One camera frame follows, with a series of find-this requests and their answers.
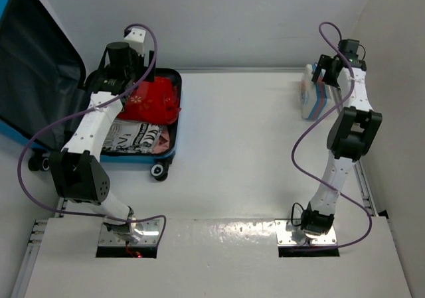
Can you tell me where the white blue toiletry box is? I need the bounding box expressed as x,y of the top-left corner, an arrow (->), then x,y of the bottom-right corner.
299,62 -> 335,121

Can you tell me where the red cartoon pig cushion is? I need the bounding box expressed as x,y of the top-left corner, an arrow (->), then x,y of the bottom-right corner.
118,76 -> 181,125

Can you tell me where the newspaper print fabric bag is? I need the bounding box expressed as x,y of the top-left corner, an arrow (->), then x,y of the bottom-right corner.
102,119 -> 165,154

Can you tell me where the pink Snoopy sweatshirt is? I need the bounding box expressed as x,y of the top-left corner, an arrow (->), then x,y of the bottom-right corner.
152,125 -> 171,154

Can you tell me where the blue suitcase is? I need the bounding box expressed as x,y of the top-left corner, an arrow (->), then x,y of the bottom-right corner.
1,0 -> 182,181

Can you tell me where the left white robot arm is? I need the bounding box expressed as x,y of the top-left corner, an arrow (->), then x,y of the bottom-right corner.
48,42 -> 142,238

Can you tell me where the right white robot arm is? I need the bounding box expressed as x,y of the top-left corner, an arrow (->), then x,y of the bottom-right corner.
299,55 -> 383,236

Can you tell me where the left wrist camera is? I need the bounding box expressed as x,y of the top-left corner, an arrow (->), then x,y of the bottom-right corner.
98,42 -> 132,80

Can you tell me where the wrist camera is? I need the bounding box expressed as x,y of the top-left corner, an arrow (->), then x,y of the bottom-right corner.
98,42 -> 132,80
338,38 -> 364,67

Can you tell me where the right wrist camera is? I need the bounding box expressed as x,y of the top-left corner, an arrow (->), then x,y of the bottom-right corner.
338,38 -> 364,67

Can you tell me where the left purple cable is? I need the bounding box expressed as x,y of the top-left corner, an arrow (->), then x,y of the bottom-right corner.
16,23 -> 167,246

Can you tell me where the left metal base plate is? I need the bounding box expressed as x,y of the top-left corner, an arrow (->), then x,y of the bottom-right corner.
98,220 -> 160,247

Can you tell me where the metal base plate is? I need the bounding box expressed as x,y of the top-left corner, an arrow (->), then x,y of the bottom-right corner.
98,220 -> 160,247
275,219 -> 337,248

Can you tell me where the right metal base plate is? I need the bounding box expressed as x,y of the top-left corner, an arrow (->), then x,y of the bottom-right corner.
275,219 -> 337,248

